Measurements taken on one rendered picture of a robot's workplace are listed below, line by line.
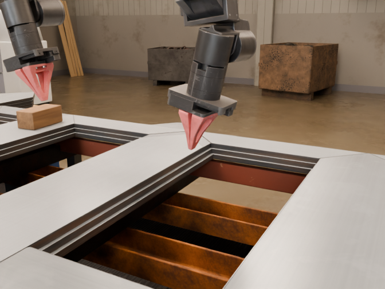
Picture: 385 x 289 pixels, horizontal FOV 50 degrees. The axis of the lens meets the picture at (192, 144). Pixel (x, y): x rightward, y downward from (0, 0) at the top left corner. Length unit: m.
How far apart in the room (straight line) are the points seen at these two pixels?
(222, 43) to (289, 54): 5.92
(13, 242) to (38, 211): 0.10
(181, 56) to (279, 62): 1.96
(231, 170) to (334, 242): 0.47
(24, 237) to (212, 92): 0.35
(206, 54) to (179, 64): 7.09
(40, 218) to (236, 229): 0.43
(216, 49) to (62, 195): 0.36
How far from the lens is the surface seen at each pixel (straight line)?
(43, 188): 0.79
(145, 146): 1.00
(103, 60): 9.97
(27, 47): 0.91
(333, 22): 7.71
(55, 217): 0.67
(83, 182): 0.80
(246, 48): 0.72
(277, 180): 0.99
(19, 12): 0.92
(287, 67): 6.58
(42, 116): 1.24
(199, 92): 0.67
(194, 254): 0.83
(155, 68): 7.92
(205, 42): 0.65
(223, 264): 0.80
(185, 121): 0.69
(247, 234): 0.92
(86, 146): 1.26
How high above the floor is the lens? 1.13
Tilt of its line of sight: 16 degrees down
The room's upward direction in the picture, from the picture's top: straight up
